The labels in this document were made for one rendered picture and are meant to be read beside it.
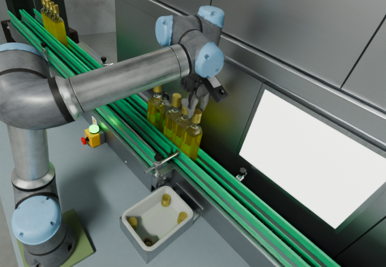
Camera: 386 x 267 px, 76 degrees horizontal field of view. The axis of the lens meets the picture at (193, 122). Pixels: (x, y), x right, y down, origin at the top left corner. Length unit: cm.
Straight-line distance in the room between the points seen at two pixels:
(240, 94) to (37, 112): 62
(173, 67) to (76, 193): 77
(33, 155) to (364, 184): 91
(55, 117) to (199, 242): 73
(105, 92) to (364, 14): 60
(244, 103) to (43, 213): 71
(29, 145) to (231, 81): 64
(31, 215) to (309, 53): 89
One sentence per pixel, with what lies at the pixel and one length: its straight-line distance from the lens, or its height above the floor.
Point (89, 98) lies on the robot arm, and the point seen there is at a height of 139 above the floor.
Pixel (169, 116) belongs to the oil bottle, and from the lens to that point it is 99.
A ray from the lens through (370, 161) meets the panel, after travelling 81.
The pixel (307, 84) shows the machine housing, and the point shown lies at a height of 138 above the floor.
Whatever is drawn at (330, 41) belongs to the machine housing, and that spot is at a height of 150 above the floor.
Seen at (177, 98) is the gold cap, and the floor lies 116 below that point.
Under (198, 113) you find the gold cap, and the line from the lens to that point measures 88.
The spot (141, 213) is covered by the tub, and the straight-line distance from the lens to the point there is 104.
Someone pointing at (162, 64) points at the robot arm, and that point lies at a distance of 54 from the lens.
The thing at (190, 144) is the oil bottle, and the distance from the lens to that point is 95.
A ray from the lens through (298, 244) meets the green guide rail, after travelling 98.
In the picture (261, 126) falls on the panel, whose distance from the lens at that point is 89.
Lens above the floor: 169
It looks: 39 degrees down
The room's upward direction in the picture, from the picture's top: 12 degrees clockwise
